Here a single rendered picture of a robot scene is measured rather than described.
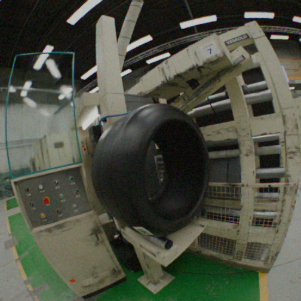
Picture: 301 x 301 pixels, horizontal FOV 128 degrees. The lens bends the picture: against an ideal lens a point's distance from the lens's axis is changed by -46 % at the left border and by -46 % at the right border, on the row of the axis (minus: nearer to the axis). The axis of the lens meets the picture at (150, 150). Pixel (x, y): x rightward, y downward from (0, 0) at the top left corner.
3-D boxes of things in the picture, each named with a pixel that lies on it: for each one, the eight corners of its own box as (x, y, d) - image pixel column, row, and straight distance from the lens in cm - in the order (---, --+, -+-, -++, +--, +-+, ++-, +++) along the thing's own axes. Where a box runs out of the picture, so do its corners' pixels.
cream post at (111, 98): (146, 279, 158) (95, 24, 148) (156, 273, 161) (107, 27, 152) (154, 286, 152) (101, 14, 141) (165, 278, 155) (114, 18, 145)
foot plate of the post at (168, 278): (137, 279, 160) (136, 278, 157) (156, 266, 167) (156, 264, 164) (154, 294, 147) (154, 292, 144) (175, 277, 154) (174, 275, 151)
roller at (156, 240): (122, 224, 84) (120, 218, 81) (129, 221, 85) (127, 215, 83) (166, 251, 60) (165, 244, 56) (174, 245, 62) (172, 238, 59)
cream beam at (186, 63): (141, 97, 95) (138, 78, 101) (166, 100, 113) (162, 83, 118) (226, 54, 68) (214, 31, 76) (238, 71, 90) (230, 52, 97)
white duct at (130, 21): (103, 97, 161) (130, 0, 175) (112, 97, 166) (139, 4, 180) (107, 100, 150) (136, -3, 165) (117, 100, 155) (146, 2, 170)
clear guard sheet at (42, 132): (12, 178, 105) (15, 56, 139) (82, 162, 101) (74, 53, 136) (11, 178, 104) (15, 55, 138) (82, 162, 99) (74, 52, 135)
